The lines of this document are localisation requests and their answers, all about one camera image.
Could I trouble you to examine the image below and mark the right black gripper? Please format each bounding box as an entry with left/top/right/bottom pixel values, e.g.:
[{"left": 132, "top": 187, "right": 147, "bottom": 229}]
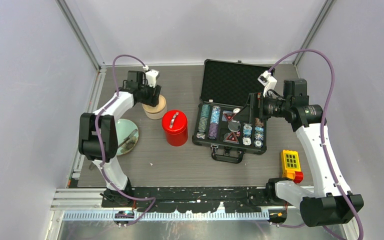
[{"left": 233, "top": 90, "right": 291, "bottom": 124}]

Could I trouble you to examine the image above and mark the cream round lid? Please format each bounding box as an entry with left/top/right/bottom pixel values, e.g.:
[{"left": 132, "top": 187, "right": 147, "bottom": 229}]
[{"left": 142, "top": 94, "right": 167, "bottom": 114}]

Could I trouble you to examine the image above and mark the round metal tin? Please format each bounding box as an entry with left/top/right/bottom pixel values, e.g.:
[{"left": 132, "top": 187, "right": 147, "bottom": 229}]
[{"left": 142, "top": 103, "right": 167, "bottom": 120}]

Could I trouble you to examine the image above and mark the red round lid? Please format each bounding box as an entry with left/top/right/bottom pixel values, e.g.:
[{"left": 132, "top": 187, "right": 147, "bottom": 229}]
[{"left": 161, "top": 109, "right": 188, "bottom": 135}]

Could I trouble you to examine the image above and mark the red cylindrical container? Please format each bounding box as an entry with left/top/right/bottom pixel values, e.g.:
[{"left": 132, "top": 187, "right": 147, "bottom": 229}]
[{"left": 161, "top": 109, "right": 188, "bottom": 147}]

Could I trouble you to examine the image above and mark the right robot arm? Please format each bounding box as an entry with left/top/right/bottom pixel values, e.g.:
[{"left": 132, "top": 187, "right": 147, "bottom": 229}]
[{"left": 234, "top": 78, "right": 364, "bottom": 227}]

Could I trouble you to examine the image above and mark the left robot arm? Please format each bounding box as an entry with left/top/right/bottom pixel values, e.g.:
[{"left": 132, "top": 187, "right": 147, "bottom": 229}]
[{"left": 78, "top": 67, "right": 162, "bottom": 207}]

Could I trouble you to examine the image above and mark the pale green plate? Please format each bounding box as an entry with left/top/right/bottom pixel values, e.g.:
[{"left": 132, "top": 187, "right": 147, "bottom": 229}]
[{"left": 115, "top": 118, "right": 139, "bottom": 146}]

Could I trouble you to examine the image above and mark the black poker chip case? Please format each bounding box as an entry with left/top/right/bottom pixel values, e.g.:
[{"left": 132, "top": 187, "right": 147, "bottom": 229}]
[{"left": 192, "top": 59, "right": 269, "bottom": 164}]

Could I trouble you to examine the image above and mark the yellow toy block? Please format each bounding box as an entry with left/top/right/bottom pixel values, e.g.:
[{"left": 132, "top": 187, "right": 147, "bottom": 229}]
[{"left": 280, "top": 149, "right": 304, "bottom": 184}]

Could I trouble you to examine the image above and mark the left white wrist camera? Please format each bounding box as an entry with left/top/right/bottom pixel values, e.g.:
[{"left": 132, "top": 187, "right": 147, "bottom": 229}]
[{"left": 142, "top": 65, "right": 160, "bottom": 88}]

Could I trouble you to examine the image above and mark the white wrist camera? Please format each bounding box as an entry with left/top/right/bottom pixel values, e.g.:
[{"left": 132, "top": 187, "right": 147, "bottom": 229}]
[
  {"left": 142, "top": 65, "right": 160, "bottom": 88},
  {"left": 257, "top": 70, "right": 277, "bottom": 97}
]

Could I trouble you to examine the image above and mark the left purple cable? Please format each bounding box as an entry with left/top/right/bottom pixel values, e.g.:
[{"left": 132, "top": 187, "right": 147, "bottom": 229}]
[{"left": 94, "top": 54, "right": 157, "bottom": 227}]

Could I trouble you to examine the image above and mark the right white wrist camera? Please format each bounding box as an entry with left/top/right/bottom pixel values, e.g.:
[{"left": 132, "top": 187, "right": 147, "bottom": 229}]
[{"left": 257, "top": 70, "right": 277, "bottom": 97}]

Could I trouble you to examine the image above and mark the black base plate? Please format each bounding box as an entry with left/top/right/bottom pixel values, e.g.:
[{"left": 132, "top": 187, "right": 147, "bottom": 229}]
[{"left": 100, "top": 186, "right": 299, "bottom": 215}]

